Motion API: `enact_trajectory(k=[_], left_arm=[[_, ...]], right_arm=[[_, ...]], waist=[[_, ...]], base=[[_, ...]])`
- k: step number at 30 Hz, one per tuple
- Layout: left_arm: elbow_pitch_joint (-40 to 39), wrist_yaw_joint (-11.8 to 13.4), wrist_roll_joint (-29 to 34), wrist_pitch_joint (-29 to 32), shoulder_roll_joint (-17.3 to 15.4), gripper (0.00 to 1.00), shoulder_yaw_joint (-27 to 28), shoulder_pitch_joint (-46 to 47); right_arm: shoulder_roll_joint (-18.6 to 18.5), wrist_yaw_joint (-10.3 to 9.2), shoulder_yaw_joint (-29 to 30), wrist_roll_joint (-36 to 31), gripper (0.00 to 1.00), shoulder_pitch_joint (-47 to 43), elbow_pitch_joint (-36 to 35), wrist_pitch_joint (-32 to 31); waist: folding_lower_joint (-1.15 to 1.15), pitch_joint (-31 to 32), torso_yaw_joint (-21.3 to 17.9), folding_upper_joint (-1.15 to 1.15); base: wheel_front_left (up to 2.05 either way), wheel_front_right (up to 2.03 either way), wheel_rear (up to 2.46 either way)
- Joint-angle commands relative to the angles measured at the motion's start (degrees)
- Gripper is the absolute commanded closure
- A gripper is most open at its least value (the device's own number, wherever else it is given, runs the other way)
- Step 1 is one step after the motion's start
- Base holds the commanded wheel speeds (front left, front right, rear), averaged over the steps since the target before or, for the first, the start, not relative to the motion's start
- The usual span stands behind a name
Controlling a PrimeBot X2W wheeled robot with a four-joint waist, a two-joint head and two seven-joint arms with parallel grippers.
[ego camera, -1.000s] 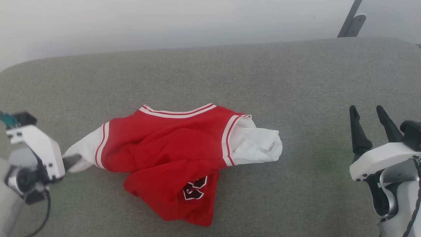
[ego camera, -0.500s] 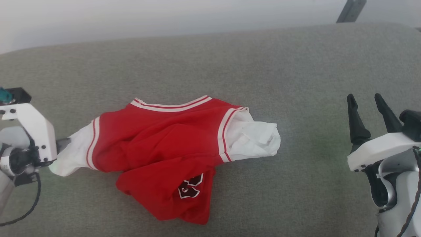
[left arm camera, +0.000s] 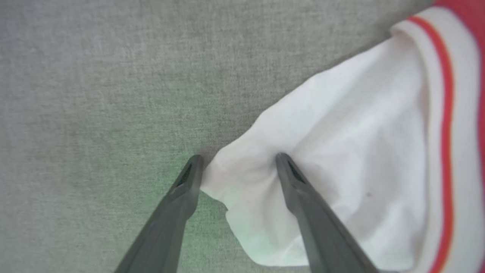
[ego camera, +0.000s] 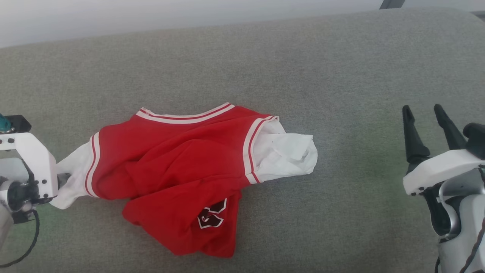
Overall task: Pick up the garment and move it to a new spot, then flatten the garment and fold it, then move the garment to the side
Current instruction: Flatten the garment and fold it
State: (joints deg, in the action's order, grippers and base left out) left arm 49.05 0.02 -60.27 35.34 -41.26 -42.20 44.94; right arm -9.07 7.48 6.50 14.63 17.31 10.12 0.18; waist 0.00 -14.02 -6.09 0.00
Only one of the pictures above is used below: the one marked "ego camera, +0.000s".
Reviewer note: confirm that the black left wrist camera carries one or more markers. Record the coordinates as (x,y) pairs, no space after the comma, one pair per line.
(19,124)

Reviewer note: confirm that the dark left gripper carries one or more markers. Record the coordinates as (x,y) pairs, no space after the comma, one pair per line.
(19,195)

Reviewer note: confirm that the red and white jersey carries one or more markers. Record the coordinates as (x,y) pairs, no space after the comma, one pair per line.
(170,159)

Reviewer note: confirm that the grey metal pole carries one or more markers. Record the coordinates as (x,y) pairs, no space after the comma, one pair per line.
(392,3)

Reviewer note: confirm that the grey fabric sofa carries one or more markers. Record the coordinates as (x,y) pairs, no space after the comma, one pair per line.
(341,76)

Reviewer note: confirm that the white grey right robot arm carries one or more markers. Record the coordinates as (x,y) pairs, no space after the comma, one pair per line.
(470,227)

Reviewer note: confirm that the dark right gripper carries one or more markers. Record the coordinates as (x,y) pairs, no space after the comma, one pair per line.
(435,208)

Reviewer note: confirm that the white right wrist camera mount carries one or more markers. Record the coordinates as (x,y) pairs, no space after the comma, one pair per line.
(443,168)

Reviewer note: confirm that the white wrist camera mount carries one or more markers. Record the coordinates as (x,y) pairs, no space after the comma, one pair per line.
(34,159)
(443,168)

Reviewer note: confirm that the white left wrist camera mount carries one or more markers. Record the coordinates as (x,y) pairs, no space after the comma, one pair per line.
(34,159)

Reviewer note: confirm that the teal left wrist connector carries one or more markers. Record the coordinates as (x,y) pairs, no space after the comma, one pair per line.
(3,123)

